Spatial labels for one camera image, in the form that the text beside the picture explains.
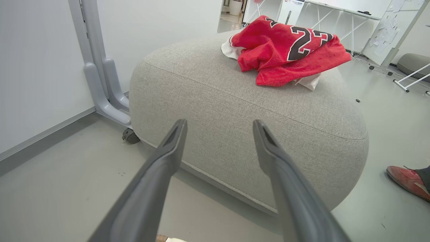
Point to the grey pouf seat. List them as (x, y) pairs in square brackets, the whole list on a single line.
[(413, 64)]

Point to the white metal rack frame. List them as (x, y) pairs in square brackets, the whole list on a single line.
[(401, 85)]

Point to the whiteboard with paper sheets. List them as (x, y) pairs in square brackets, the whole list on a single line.
[(386, 37)]

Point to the white waste bin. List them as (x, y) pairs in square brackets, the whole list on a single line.
[(235, 7)]

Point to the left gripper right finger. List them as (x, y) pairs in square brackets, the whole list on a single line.
[(299, 208)]

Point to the red jersey number 23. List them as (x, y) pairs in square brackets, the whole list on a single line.
[(282, 40)]

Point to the white standing sign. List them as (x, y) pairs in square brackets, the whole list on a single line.
[(295, 11)]

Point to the dark trouser leg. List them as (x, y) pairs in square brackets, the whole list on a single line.
[(425, 176)]

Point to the light grey fabric seat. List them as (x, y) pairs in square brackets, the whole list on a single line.
[(218, 111)]

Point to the black caster wheel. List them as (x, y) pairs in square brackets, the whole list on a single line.
[(131, 136)]

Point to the white basket with tan rim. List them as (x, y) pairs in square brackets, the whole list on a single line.
[(161, 238)]

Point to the red shoe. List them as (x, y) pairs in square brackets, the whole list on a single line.
[(406, 179)]

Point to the black object on table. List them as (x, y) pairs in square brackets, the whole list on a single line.
[(364, 12)]

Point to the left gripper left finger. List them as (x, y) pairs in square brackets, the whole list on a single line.
[(147, 195)]

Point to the white frame table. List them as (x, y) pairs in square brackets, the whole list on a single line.
[(342, 10)]

